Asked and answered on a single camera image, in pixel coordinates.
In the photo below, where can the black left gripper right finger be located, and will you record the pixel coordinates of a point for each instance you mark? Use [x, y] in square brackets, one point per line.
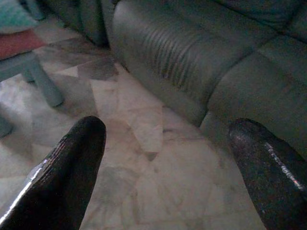
[268, 179]

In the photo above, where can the teal dotted pillow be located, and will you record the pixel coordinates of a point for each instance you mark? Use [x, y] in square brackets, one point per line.
[12, 14]

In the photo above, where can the light blue child chair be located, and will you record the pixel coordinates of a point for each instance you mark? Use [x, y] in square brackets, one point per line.
[45, 83]

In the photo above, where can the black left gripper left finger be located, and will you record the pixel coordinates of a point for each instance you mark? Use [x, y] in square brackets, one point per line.
[60, 179]

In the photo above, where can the pink dotted pillow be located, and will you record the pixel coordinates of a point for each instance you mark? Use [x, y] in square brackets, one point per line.
[16, 44]

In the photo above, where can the dark green leather sofa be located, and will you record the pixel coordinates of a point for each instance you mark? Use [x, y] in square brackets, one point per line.
[192, 48]

